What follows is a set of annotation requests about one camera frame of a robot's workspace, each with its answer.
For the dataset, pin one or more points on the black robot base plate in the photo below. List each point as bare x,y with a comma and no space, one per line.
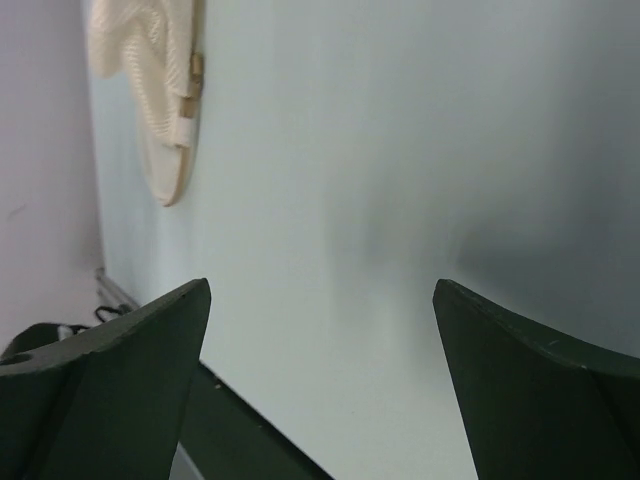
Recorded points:
223,436

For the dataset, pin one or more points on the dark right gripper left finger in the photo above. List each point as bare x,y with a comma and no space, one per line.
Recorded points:
107,403

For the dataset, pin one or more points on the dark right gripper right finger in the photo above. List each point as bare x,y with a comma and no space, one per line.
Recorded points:
537,403

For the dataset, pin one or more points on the aluminium frame rail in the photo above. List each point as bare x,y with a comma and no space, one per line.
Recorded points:
110,294

